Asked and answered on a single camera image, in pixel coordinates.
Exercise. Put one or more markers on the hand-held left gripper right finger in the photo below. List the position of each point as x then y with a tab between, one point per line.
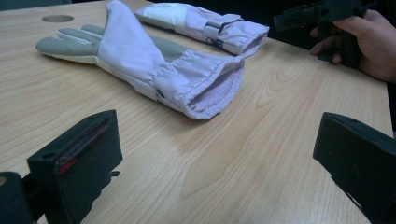
361	161

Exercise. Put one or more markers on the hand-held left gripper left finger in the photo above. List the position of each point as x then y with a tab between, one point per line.
84	165

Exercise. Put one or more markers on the lilac and grey ski glove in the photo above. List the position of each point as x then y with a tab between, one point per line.
211	28
146	62

